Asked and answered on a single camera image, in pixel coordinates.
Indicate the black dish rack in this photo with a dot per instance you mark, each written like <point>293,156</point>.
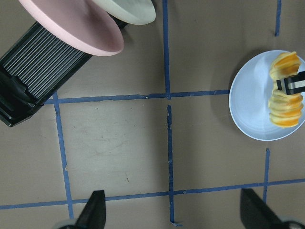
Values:
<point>32,70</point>

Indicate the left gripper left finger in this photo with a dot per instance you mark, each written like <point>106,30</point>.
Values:
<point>93,215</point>

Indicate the pink plate in rack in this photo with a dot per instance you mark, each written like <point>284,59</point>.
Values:
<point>80,23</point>

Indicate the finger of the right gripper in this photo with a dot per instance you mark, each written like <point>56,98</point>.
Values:
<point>300,76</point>
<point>290,87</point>

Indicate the cream plate in rack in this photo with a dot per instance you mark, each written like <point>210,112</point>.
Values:
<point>136,12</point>

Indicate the blue plate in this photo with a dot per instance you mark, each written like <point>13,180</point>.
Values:
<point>248,99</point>

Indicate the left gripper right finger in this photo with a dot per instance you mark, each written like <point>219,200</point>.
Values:
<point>255,214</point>

